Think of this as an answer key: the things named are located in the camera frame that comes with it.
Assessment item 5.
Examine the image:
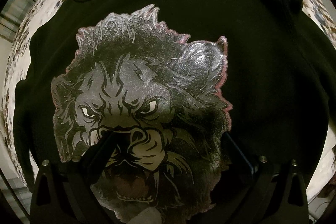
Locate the black lion print hoodie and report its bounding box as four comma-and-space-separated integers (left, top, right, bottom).
13, 0, 335, 223

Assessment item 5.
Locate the green striped curtain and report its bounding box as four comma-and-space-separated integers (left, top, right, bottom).
1, 0, 37, 43

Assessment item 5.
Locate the white floral bed cover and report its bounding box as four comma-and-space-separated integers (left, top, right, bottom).
1, 0, 335, 202

